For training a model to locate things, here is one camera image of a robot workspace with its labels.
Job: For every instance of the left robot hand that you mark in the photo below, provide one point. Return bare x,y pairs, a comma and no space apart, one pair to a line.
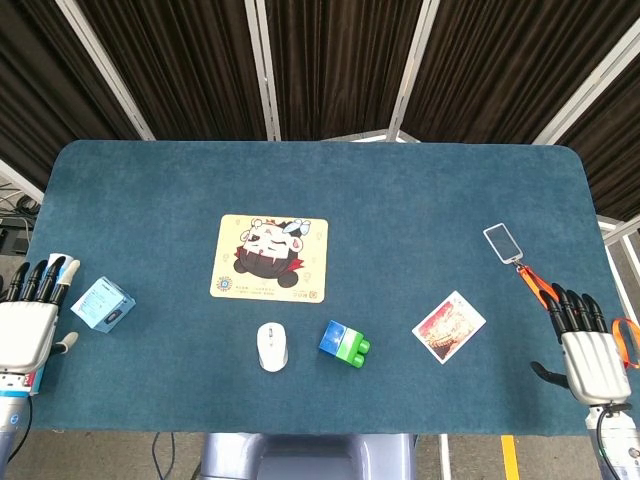
27,335

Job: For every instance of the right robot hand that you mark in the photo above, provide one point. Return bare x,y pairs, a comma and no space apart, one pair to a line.
595,367

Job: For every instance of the white computer mouse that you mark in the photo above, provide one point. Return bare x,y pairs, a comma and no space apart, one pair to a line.
272,347

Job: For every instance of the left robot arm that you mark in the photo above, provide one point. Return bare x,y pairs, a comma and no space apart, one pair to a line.
10,415

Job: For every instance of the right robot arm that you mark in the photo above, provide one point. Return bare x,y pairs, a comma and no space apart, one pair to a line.
617,440

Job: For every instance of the cartoon print mouse pad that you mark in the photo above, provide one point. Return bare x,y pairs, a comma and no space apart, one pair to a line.
300,270

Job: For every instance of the light blue carton box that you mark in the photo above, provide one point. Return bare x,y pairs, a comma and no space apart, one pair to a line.
102,310

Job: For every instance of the black floor equipment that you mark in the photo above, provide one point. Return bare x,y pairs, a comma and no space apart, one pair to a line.
17,225

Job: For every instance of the red picture card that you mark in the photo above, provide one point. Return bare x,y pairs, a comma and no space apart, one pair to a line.
448,327

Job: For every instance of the dark brown curtain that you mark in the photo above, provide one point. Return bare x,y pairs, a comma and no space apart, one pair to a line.
340,65
175,65
615,150
40,90
500,65

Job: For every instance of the green toy brick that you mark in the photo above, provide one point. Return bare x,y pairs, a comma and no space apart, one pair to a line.
356,350

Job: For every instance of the teal table cloth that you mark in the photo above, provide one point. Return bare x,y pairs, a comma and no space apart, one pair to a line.
400,200

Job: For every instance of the blue toy brick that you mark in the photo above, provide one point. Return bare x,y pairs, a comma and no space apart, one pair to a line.
331,340

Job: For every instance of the grey robot torso base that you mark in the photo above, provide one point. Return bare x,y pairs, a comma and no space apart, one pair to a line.
310,457

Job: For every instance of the white metal frame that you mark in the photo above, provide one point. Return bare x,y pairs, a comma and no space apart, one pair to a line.
620,235

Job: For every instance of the white partition post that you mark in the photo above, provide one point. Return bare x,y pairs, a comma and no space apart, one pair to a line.
265,70
107,70
410,70
585,85

